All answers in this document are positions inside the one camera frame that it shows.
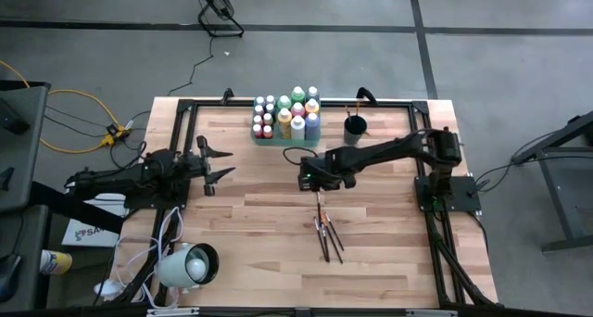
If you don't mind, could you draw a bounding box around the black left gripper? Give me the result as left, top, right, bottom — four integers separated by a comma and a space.
183, 134, 236, 197

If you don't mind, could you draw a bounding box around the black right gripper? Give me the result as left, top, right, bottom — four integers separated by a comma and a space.
298, 152, 358, 192

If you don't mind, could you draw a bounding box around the large purple paint bottle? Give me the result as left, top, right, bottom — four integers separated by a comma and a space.
305, 111, 322, 142

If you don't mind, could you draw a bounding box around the large white paint bottle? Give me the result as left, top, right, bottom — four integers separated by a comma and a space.
289, 115, 307, 141

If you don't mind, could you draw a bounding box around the large bright yellow paint bottle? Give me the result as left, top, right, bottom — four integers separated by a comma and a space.
276, 108, 294, 141

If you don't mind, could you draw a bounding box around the translucent green plastic bin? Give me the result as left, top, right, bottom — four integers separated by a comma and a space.
251, 95, 322, 148

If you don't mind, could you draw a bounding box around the dark green cup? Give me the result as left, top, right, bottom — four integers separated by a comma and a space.
343, 114, 369, 146

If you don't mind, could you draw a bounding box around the yellow power strip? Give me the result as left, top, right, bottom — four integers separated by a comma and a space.
102, 123, 133, 147

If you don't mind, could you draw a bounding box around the pale green desk lamp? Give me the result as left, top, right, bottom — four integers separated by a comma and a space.
156, 242, 221, 290

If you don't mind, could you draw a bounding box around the white printed cardboard box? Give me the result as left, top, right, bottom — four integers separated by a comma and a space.
61, 193, 129, 248

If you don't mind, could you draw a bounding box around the black metal beam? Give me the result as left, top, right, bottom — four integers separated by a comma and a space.
30, 181, 126, 235

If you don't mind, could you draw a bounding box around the black floor fan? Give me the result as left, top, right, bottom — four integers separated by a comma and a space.
187, 0, 246, 39

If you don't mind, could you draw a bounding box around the white round lamp base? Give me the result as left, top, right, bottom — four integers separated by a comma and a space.
94, 278, 125, 300

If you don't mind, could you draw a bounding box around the white and yellow can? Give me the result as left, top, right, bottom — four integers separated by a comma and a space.
39, 249, 74, 276

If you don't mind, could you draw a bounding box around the grey desk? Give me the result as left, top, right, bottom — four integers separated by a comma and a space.
0, 204, 50, 311
0, 80, 51, 214

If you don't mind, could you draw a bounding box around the black device on desk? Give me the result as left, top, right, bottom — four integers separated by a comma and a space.
0, 96, 32, 136

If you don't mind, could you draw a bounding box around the black computer mouse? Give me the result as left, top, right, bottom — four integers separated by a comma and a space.
0, 254, 23, 304

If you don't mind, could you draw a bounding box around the white lamp cable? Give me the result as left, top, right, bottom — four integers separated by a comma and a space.
112, 206, 185, 311

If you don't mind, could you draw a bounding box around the black metal table frame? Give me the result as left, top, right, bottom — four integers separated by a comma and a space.
95, 98, 499, 317

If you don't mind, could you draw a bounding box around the black fan cable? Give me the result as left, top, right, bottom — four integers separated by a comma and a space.
167, 34, 215, 97

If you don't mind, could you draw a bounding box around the black floor cable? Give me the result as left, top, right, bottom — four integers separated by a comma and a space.
44, 105, 111, 130
43, 115, 107, 139

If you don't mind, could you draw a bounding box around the silver metal bracket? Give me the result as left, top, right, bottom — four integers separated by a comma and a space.
405, 309, 459, 317
146, 307, 201, 317

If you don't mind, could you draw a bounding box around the yellow extension cable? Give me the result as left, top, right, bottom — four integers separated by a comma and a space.
0, 59, 122, 155

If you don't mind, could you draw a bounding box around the black desk frame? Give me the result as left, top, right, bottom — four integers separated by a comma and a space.
509, 110, 593, 254

